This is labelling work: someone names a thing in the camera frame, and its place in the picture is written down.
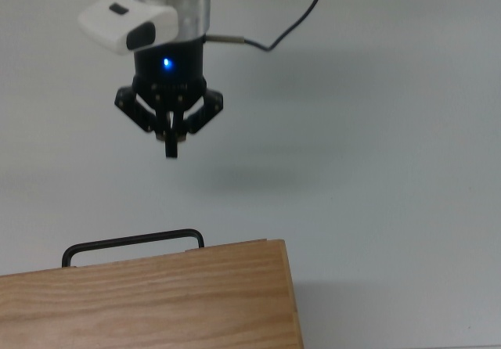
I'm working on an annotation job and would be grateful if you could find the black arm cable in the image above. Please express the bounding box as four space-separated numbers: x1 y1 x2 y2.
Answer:
204 0 330 52

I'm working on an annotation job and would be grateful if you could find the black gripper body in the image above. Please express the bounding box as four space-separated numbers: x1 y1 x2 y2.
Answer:
132 38 208 114

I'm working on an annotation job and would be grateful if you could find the black metal drawer handle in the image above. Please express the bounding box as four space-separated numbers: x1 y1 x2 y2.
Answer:
61 228 206 268

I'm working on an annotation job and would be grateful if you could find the wooden cabinet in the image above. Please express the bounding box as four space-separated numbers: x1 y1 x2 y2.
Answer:
0 239 305 349

